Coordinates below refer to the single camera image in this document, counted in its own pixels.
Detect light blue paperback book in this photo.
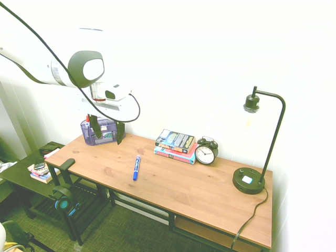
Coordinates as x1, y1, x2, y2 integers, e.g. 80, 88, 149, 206
153, 146, 197, 165

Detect book stack with colourful covers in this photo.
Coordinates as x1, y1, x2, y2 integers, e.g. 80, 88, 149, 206
27, 163, 61, 185

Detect dark side table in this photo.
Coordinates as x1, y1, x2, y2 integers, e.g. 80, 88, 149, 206
0, 141, 112, 246

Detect black desk lamp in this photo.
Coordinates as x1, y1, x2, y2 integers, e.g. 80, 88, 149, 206
232, 86, 287, 195

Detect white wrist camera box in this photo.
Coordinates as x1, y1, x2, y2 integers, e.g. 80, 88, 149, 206
104, 83, 132, 102

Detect black and blue headphones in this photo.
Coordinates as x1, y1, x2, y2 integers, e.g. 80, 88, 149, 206
49, 183, 81, 217

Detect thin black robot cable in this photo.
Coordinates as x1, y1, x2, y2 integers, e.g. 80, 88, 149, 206
0, 2, 141, 123

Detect black headphone hook clamp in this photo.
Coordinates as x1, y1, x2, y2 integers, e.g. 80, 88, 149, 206
60, 158, 76, 172

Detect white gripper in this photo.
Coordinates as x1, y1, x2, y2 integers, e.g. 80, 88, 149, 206
76, 88, 139, 145

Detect black paperback book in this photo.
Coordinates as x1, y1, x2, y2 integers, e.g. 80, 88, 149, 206
154, 129, 196, 155

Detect black twin bell alarm clock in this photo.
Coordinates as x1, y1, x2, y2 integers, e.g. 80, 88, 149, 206
194, 135, 219, 166

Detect crumpled white cloth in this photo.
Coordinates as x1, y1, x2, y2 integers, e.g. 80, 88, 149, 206
0, 161, 18, 174

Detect white pink booklet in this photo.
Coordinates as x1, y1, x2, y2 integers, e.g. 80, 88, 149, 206
43, 148, 61, 160

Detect small black box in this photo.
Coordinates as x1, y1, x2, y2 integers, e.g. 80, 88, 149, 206
38, 146, 57, 155

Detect black lamp power cord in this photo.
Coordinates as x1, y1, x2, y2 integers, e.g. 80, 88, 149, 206
230, 186, 269, 250

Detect blue white marker pen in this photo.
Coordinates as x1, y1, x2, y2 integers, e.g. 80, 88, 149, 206
132, 154, 141, 182

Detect wooden table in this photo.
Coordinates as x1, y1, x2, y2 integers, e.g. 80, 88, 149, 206
46, 156, 271, 252

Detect purple mesh desk organizer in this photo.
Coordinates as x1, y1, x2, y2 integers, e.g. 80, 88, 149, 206
80, 117, 127, 146

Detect red paperback book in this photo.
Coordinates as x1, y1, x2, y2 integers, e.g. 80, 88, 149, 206
155, 143, 199, 159

